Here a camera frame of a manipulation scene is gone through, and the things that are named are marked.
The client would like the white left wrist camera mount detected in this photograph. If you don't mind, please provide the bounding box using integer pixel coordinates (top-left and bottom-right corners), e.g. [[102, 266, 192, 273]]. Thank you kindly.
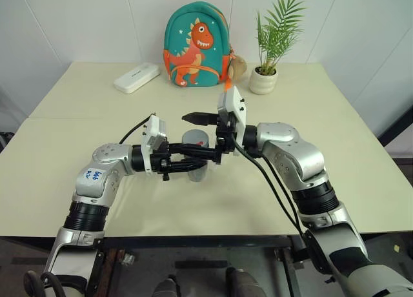
[[140, 114, 169, 176]]

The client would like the green plant in white pot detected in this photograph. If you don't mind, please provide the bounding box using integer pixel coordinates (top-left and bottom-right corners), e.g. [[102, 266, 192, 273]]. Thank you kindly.
[[248, 0, 307, 96]]

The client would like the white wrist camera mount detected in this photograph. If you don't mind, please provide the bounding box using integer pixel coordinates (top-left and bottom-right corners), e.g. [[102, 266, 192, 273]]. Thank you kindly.
[[216, 86, 248, 156], [140, 114, 169, 176]]

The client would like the dark rounded shape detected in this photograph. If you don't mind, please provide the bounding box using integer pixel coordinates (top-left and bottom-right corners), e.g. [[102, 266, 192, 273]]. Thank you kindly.
[[154, 277, 181, 297]]

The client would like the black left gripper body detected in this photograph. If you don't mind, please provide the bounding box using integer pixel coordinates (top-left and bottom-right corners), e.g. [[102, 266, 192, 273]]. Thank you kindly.
[[150, 142, 174, 182]]

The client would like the black metal table frame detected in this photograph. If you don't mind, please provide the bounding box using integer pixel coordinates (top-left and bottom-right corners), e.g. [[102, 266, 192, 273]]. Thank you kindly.
[[96, 234, 309, 262]]

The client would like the grey cup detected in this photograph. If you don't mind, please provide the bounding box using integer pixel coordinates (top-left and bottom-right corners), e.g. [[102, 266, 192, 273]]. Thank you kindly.
[[182, 141, 209, 183]]

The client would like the black coiled cable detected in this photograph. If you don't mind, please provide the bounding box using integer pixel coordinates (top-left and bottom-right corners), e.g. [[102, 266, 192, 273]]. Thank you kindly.
[[24, 269, 88, 297]]

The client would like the black diagonal frame bar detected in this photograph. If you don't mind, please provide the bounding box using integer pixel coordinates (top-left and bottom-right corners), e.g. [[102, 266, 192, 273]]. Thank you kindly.
[[376, 105, 413, 148]]

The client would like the beige plush pendant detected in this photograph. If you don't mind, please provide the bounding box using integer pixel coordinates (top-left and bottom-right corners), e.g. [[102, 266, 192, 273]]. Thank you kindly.
[[227, 53, 248, 82]]

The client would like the teal dinosaur backpack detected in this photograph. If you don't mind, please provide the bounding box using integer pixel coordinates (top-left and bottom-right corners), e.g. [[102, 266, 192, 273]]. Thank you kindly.
[[163, 0, 238, 93]]

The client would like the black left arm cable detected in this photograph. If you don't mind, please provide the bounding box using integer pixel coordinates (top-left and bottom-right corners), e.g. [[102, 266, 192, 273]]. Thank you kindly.
[[118, 114, 153, 144]]

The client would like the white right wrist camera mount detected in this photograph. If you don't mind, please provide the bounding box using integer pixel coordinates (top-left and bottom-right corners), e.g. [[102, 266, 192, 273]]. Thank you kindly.
[[216, 86, 248, 156]]

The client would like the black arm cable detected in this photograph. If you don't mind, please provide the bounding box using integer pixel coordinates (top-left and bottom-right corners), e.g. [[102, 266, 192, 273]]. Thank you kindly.
[[118, 114, 153, 144], [261, 154, 306, 229], [231, 138, 310, 243]]

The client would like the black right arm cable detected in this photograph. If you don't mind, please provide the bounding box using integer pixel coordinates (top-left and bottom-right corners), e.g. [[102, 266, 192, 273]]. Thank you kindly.
[[261, 154, 306, 229], [231, 138, 310, 243]]

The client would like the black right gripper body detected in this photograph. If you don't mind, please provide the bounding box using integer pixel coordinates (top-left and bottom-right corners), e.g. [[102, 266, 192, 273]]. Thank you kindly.
[[214, 112, 238, 166]]

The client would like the white oblong case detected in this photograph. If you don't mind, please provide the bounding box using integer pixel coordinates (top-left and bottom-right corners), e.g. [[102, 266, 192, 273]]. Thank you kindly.
[[113, 62, 161, 93]]

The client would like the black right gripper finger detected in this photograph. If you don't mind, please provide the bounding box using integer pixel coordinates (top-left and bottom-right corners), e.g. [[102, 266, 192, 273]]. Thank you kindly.
[[181, 112, 220, 127], [185, 143, 224, 165]]

